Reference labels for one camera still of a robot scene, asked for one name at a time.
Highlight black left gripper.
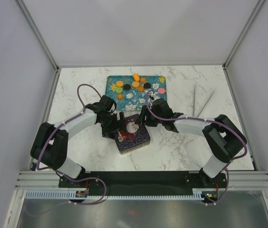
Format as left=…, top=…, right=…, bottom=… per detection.
left=99, top=113, right=128, bottom=140

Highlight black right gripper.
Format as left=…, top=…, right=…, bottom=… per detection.
left=134, top=106, right=163, bottom=128

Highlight square cookie tin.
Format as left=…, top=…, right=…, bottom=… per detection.
left=115, top=132, right=151, bottom=154

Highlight gold tin lid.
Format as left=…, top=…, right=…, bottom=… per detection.
left=114, top=114, right=151, bottom=154

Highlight metal tongs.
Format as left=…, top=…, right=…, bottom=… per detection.
left=191, top=82, right=216, bottom=117

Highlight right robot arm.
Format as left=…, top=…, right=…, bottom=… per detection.
left=135, top=98, right=248, bottom=188

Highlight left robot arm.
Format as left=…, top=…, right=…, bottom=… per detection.
left=30, top=95, right=128, bottom=187

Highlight teal floral tray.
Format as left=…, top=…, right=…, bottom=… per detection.
left=105, top=75, right=167, bottom=111

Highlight orange flower cookie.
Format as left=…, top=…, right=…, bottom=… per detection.
left=117, top=94, right=124, bottom=100

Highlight black sandwich cookie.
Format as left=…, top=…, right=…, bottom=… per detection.
left=123, top=84, right=131, bottom=91
left=144, top=83, right=151, bottom=89

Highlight pink cookie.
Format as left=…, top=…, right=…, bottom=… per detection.
left=158, top=87, right=166, bottom=94

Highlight orange round cookie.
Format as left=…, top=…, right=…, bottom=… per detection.
left=116, top=81, right=124, bottom=87
left=132, top=81, right=140, bottom=88

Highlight green cookie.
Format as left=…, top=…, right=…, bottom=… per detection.
left=115, top=87, right=123, bottom=94

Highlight orange fish cookie on tray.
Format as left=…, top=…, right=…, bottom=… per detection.
left=133, top=73, right=140, bottom=81

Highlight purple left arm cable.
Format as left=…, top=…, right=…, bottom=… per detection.
left=36, top=84, right=103, bottom=171

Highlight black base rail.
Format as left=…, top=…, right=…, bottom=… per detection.
left=57, top=171, right=228, bottom=197

